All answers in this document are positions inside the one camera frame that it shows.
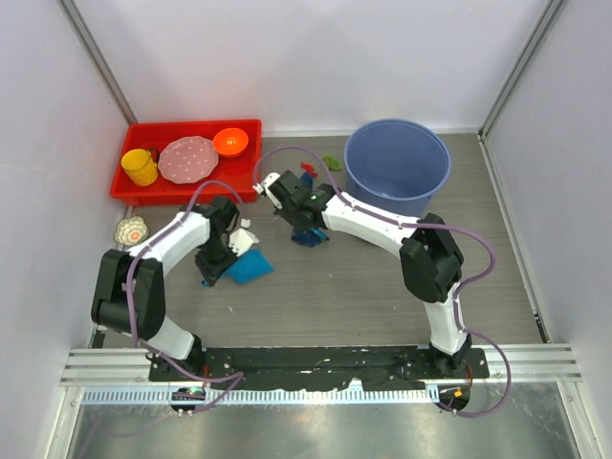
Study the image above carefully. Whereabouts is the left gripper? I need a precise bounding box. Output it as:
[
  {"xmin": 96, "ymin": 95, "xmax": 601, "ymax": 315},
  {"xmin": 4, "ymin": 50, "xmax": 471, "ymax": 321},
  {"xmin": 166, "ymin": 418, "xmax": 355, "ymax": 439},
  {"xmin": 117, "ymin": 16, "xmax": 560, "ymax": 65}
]
[{"xmin": 195, "ymin": 237, "xmax": 242, "ymax": 286}]

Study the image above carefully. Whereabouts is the blue dustpan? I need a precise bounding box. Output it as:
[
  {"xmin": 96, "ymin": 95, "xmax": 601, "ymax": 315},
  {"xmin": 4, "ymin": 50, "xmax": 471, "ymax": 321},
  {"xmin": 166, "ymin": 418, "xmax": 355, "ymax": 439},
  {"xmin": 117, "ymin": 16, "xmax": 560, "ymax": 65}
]
[{"xmin": 220, "ymin": 249, "xmax": 274, "ymax": 285}]

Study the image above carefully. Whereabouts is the blue plastic bucket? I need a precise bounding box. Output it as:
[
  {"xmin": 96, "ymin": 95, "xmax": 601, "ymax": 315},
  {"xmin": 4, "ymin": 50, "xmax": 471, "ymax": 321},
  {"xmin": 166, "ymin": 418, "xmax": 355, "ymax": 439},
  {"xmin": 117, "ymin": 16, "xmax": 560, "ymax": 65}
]
[{"xmin": 343, "ymin": 119, "xmax": 451, "ymax": 216}]

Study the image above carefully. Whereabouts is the blue hand brush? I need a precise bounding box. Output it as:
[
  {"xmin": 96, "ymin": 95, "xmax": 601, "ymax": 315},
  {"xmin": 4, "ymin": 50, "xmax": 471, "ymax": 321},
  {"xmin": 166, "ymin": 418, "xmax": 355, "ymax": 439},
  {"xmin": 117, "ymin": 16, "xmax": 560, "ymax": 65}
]
[{"xmin": 308, "ymin": 228, "xmax": 329, "ymax": 245}]

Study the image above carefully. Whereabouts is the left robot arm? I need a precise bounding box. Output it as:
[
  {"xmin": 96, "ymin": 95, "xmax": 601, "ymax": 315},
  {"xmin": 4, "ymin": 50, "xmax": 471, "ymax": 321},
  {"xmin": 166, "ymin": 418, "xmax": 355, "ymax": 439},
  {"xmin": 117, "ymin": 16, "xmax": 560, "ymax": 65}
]
[{"xmin": 91, "ymin": 196, "xmax": 239, "ymax": 382}]

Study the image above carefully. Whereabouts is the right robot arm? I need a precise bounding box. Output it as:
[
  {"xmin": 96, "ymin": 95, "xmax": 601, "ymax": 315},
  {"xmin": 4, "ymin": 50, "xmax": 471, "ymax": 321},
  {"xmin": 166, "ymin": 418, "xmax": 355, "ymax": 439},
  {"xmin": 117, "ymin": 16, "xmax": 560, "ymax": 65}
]
[{"xmin": 260, "ymin": 171, "xmax": 471, "ymax": 378}]

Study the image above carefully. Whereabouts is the blue paper scrap upper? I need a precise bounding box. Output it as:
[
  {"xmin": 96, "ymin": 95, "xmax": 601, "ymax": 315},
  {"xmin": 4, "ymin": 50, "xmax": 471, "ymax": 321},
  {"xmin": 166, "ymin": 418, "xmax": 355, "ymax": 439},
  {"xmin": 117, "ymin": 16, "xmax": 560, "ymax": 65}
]
[{"xmin": 299, "ymin": 171, "xmax": 314, "ymax": 190}]

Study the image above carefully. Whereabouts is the blue paper scrap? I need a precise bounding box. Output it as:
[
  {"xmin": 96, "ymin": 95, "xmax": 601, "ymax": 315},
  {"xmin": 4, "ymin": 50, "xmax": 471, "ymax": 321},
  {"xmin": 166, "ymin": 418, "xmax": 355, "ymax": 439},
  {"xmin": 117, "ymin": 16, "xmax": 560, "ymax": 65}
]
[
  {"xmin": 299, "ymin": 171, "xmax": 314, "ymax": 190},
  {"xmin": 291, "ymin": 229, "xmax": 320, "ymax": 248}
]

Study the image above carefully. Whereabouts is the blue paper scrap middle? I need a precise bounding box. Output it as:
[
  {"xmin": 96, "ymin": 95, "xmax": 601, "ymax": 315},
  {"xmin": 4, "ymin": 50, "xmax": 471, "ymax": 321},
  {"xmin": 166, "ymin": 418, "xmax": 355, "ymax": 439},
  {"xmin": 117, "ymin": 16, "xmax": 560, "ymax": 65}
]
[{"xmin": 291, "ymin": 229, "xmax": 320, "ymax": 248}]

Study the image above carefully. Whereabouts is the green paper scrap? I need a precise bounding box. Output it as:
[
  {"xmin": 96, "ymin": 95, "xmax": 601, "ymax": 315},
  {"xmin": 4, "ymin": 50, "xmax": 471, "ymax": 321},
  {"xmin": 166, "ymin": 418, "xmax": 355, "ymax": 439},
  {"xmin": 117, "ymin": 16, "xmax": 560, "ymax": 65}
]
[{"xmin": 321, "ymin": 154, "xmax": 341, "ymax": 172}]

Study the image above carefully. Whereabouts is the red plastic tray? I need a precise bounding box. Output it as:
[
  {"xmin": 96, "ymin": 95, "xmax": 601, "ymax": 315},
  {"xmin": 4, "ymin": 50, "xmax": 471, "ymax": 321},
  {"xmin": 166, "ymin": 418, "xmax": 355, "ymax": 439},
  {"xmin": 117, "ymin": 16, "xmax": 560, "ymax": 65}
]
[{"xmin": 110, "ymin": 119, "xmax": 262, "ymax": 207}]

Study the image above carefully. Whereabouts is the small floral bowl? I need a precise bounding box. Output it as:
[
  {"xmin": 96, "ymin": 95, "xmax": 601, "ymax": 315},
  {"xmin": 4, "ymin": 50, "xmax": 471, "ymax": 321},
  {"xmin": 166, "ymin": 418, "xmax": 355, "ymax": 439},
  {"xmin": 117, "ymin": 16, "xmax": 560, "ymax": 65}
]
[{"xmin": 114, "ymin": 216, "xmax": 149, "ymax": 247}]

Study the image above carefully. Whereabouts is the orange bowl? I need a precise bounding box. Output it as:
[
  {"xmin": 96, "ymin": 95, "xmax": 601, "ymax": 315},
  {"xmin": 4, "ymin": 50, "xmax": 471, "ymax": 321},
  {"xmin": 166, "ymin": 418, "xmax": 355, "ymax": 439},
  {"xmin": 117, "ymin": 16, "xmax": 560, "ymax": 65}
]
[{"xmin": 212, "ymin": 127, "xmax": 250, "ymax": 159}]

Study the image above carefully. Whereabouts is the pink polka dot plate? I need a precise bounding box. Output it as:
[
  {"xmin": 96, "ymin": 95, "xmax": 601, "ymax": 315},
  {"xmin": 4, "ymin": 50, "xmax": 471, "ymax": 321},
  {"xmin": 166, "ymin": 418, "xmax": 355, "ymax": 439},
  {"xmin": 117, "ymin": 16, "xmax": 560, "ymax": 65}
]
[{"xmin": 157, "ymin": 136, "xmax": 219, "ymax": 185}]

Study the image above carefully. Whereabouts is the yellow mug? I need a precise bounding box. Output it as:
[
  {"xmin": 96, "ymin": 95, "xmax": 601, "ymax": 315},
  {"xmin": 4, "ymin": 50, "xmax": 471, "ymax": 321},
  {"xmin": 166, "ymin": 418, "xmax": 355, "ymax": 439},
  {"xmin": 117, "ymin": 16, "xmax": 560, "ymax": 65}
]
[{"xmin": 120, "ymin": 148, "xmax": 158, "ymax": 187}]

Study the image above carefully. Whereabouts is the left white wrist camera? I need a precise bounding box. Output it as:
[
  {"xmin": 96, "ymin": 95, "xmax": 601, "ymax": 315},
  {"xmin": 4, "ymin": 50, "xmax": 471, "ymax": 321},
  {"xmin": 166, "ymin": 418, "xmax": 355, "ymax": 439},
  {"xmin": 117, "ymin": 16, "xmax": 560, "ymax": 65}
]
[{"xmin": 229, "ymin": 218, "xmax": 259, "ymax": 258}]

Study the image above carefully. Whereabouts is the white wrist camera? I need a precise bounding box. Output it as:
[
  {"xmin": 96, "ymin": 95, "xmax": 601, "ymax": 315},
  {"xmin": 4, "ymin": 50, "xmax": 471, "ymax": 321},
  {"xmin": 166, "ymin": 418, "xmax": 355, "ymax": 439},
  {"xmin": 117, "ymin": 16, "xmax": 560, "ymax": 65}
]
[
  {"xmin": 252, "ymin": 172, "xmax": 282, "ymax": 209},
  {"xmin": 229, "ymin": 218, "xmax": 259, "ymax": 258}
]

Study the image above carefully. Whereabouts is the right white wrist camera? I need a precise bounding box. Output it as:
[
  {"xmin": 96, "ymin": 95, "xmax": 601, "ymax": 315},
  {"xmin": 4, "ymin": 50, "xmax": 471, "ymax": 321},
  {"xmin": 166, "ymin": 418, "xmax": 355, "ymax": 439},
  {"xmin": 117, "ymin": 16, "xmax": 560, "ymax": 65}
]
[{"xmin": 252, "ymin": 172, "xmax": 282, "ymax": 209}]

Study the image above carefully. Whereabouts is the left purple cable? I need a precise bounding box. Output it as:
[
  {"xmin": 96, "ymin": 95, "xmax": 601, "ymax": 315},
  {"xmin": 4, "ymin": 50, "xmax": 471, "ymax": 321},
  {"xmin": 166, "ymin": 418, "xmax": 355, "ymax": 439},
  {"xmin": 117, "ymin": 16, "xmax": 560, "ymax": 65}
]
[{"xmin": 124, "ymin": 180, "xmax": 254, "ymax": 414}]

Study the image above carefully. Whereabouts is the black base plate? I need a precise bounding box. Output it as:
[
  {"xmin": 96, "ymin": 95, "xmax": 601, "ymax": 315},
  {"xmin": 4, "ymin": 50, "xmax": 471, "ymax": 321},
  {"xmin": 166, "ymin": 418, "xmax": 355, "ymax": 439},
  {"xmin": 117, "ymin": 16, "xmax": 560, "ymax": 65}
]
[{"xmin": 178, "ymin": 346, "xmax": 490, "ymax": 392}]

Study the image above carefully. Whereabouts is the white slotted cable duct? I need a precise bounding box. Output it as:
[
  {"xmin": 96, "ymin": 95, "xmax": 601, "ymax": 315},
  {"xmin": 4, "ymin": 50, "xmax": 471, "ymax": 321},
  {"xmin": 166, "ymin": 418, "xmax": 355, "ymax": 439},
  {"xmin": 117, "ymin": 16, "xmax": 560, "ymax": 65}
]
[{"xmin": 81, "ymin": 382, "xmax": 439, "ymax": 407}]

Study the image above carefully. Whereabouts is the aluminium front rail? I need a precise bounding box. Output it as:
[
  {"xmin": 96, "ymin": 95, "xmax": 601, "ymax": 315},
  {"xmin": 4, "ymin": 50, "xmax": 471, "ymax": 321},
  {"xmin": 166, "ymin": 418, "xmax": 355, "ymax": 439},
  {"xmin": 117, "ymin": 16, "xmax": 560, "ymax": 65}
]
[{"xmin": 59, "ymin": 344, "xmax": 582, "ymax": 386}]

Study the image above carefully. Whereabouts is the left aluminium corner post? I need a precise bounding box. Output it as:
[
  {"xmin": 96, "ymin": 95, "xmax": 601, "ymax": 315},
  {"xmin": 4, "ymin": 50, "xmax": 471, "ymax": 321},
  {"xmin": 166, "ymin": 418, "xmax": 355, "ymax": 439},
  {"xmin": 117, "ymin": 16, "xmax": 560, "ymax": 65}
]
[{"xmin": 56, "ymin": 0, "xmax": 138, "ymax": 125}]

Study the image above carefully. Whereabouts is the aluminium corner post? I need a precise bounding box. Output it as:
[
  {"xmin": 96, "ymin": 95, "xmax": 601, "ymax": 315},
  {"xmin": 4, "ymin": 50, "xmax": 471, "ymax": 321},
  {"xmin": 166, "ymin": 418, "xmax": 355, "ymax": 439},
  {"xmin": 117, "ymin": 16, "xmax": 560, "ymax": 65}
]
[
  {"xmin": 478, "ymin": 0, "xmax": 567, "ymax": 140},
  {"xmin": 56, "ymin": 0, "xmax": 138, "ymax": 125}
]

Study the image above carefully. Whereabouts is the right aluminium corner post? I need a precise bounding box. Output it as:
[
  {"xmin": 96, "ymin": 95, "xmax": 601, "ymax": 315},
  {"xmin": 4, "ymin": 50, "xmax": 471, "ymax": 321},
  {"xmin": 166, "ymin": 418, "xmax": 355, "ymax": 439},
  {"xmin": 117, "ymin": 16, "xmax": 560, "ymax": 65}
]
[{"xmin": 478, "ymin": 0, "xmax": 567, "ymax": 140}]

